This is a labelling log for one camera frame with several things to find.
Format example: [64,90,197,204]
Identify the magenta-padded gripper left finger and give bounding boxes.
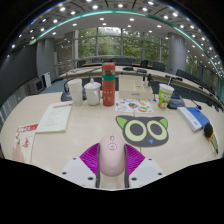
[59,142,101,189]

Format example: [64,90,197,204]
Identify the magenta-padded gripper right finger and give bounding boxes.
[124,143,166,189]

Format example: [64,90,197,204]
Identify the pink computer mouse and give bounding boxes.
[98,133,127,177]

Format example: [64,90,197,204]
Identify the cat-shaped grey green mouse pad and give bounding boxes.
[115,114,170,148]

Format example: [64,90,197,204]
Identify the colourful sticker sheet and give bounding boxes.
[114,98,154,114]

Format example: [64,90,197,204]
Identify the white paper booklet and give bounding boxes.
[35,101,73,134]

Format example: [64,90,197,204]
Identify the white lidded mug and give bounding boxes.
[83,77,102,107]

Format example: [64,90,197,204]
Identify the black gooseneck desk microphone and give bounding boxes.
[173,87,203,111]
[60,66,103,102]

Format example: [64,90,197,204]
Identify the red and white leaflet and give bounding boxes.
[11,122,39,164]

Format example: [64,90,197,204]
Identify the cream desk organizer box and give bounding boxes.
[118,73,154,101]

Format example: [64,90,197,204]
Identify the green printed drink cup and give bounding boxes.
[157,76,175,110]

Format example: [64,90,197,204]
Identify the blue and white book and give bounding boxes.
[176,106,212,133]

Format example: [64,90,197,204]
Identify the red bottle with green band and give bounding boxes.
[101,61,117,107]

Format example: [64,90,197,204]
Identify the dark office chairs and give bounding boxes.
[76,57,221,98]

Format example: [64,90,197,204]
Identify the ceiling lights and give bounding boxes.
[9,0,218,68]

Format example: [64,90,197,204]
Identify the black-handled folded umbrella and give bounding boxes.
[203,122,220,155]

